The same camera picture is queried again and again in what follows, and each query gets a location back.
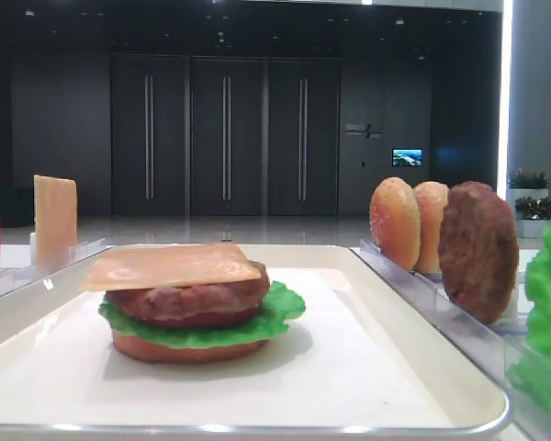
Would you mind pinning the sesame bun slice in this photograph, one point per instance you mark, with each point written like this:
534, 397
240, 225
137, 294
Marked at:
395, 223
431, 198

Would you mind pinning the green lettuce leaf in burger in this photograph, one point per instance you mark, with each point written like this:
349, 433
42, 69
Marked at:
280, 305

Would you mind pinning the brown meat patty in burger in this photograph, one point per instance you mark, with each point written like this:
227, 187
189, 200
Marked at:
168, 303

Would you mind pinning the orange cheese slice on burger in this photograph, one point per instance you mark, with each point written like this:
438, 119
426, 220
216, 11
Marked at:
169, 266

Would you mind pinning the upright brown meat patty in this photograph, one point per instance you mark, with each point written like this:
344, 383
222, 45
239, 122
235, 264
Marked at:
478, 251

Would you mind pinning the upright orange cheese slice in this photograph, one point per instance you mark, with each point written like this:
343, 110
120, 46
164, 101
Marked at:
55, 219

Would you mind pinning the upright green lettuce leaf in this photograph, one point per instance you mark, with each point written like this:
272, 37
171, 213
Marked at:
544, 303

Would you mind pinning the right dark double door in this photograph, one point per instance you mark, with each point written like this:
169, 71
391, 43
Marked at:
303, 137

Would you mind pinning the dark double door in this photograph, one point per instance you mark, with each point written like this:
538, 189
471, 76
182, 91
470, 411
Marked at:
303, 137
226, 137
148, 128

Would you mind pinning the middle dark double door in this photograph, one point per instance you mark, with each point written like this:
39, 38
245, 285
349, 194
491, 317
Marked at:
226, 137

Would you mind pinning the white rectangular tray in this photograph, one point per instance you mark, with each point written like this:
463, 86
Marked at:
359, 364

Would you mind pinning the left dark double door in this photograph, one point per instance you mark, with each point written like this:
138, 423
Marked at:
148, 128

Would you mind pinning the bottom bun slice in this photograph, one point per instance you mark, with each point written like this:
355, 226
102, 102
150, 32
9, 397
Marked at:
145, 351

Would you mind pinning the lower white flower planter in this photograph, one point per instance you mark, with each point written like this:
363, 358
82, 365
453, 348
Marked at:
533, 216

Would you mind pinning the white flower planter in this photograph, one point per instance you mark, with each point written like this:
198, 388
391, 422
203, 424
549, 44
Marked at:
521, 185
533, 216

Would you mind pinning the upper white flower planter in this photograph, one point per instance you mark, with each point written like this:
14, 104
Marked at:
521, 185

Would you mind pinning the clear acrylic left rack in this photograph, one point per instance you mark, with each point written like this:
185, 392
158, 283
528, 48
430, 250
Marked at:
14, 278

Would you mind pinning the clear acrylic rack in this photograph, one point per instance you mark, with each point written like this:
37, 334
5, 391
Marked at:
14, 278
499, 349

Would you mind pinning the clear acrylic right rack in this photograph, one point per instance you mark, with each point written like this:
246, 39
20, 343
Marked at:
499, 349

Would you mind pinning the small wall screen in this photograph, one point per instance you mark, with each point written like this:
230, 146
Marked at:
407, 157

